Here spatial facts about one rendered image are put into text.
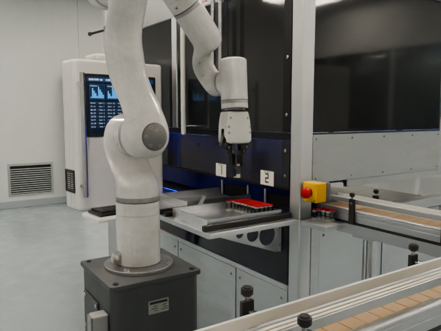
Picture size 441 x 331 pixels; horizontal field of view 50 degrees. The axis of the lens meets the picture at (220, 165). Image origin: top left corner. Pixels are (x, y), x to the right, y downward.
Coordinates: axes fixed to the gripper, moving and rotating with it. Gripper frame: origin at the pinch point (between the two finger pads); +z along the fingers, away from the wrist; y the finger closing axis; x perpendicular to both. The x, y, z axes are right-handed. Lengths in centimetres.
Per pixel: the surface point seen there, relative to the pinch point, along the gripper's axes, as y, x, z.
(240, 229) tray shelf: -11.5, -13.6, 25.0
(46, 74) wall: -107, -555, -116
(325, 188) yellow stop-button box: -41.5, -0.5, 12.1
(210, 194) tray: -43, -76, 19
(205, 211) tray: -17, -44, 22
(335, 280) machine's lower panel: -60, -12, 52
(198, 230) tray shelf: 1.4, -21.0, 24.6
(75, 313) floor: -8, -184, 99
